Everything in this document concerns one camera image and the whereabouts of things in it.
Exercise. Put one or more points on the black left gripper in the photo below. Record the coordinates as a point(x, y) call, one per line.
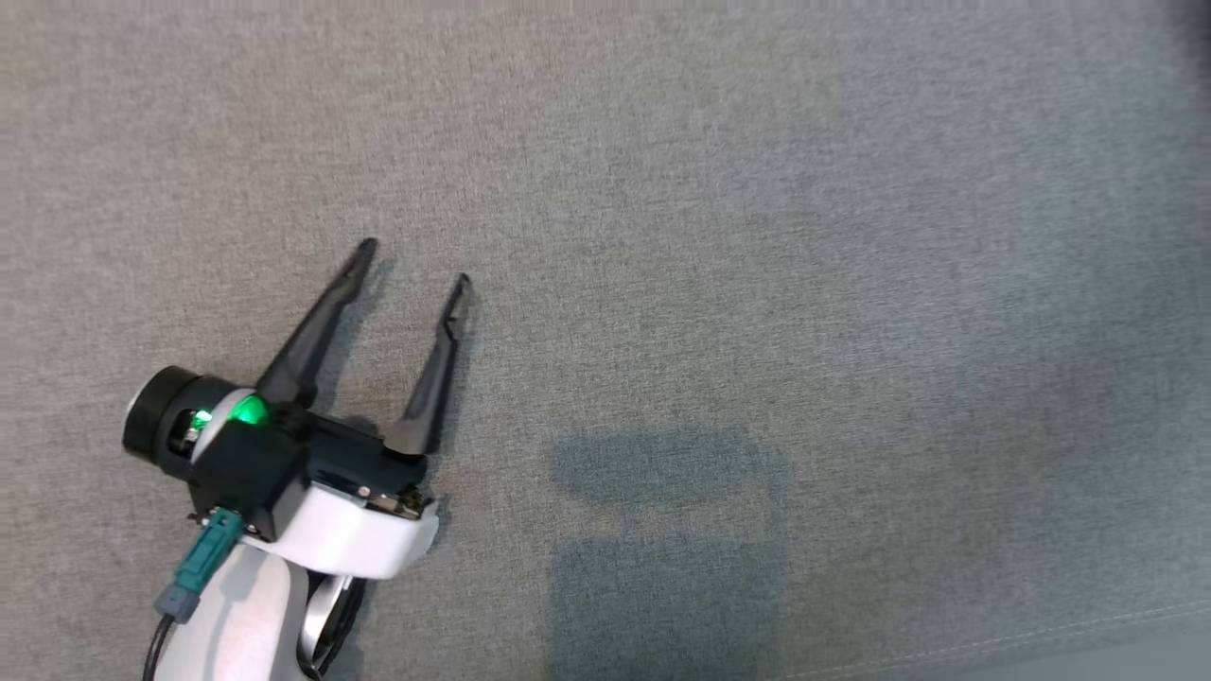
point(359, 463)

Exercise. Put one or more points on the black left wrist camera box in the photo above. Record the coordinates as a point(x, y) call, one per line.
point(251, 482)

